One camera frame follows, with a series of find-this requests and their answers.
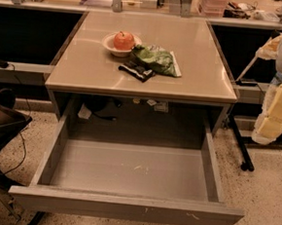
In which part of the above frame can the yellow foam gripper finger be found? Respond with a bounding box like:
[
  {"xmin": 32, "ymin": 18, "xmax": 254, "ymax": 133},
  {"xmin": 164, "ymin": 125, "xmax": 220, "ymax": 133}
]
[
  {"xmin": 256, "ymin": 34, "xmax": 282, "ymax": 60},
  {"xmin": 251, "ymin": 84, "xmax": 282, "ymax": 145}
]

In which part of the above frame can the black rxbar chocolate bar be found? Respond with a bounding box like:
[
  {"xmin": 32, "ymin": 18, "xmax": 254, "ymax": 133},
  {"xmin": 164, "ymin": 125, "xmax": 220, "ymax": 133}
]
[{"xmin": 118, "ymin": 61, "xmax": 155, "ymax": 83}]

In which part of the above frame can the white ceramic bowl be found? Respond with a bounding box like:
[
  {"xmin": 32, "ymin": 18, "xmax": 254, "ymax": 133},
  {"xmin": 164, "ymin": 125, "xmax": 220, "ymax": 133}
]
[{"xmin": 101, "ymin": 31, "xmax": 142, "ymax": 57}]

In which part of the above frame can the pink storage drawer box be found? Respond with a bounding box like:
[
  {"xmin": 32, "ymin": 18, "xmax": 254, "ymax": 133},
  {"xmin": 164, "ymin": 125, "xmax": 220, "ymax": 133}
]
[{"xmin": 198, "ymin": 0, "xmax": 228, "ymax": 18}]

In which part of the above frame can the open grey top drawer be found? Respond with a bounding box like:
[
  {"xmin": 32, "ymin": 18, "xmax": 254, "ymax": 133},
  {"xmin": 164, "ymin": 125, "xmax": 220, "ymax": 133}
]
[{"xmin": 10, "ymin": 105, "xmax": 244, "ymax": 225}]

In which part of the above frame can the black stand with pole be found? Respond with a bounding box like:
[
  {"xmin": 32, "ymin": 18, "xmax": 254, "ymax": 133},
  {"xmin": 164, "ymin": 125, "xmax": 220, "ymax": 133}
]
[{"xmin": 223, "ymin": 27, "xmax": 282, "ymax": 175}]

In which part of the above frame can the green chip bag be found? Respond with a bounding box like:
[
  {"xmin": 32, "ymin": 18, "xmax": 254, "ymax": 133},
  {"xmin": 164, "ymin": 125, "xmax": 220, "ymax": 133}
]
[{"xmin": 132, "ymin": 45, "xmax": 182, "ymax": 78}]

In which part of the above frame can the red apple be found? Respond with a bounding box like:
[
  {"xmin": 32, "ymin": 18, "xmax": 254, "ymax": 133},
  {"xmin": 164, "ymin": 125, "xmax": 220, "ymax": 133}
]
[{"xmin": 113, "ymin": 31, "xmax": 135, "ymax": 51}]

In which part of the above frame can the beige cabinet counter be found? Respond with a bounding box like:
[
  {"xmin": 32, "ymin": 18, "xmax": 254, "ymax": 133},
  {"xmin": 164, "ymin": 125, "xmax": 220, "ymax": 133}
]
[{"xmin": 46, "ymin": 10, "xmax": 237, "ymax": 116}]

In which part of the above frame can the black cable on floor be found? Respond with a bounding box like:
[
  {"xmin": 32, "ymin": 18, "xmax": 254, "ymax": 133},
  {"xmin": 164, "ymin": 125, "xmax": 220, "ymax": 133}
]
[{"xmin": 0, "ymin": 63, "xmax": 36, "ymax": 178}]

